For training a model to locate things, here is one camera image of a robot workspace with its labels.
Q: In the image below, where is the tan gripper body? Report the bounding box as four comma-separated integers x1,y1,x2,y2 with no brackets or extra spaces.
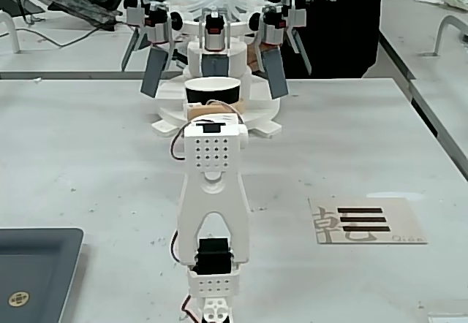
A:
186,103,238,121

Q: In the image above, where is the black paper cup white rim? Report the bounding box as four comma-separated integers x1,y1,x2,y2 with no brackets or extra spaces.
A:
184,76,243,107

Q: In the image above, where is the grey valve paddle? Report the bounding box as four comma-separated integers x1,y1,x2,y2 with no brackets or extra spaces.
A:
200,53,230,80
286,26,312,76
140,46,171,99
262,47,290,100
120,26,148,72

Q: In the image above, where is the person in dark clothes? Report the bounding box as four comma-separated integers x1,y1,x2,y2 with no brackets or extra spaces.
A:
252,0,382,80

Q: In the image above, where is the black mesh bag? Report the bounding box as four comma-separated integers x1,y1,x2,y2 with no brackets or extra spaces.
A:
47,0,126,32

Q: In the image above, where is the wooden card with black bars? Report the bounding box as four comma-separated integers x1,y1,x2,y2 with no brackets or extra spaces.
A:
308,196,429,246

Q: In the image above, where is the dark grey tray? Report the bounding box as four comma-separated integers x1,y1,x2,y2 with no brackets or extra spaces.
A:
0,227,85,323

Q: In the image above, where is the red black arm cable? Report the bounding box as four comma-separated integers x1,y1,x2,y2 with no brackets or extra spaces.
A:
170,229,184,266
181,294,206,323
171,123,188,162

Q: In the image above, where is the black desk cable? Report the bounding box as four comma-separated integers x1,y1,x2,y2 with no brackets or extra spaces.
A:
14,0,121,50

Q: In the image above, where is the white curved bracket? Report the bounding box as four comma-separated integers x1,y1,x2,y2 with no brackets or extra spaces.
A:
0,9,20,54

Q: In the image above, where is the grey curved bracket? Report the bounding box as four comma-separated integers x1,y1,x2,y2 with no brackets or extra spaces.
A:
423,13,468,58

